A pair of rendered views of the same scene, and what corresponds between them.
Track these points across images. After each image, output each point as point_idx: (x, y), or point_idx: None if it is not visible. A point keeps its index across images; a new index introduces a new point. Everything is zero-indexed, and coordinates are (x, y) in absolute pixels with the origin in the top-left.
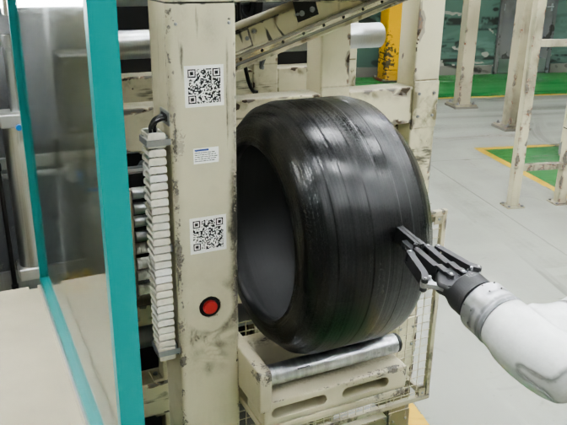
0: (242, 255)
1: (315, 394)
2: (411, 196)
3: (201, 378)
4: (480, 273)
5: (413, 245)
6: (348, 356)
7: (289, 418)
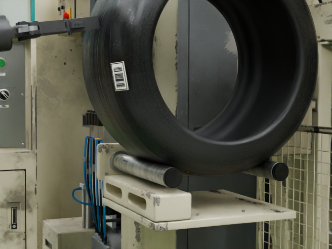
0: (251, 115)
1: (118, 185)
2: None
3: None
4: (29, 28)
5: (62, 19)
6: (141, 166)
7: (110, 198)
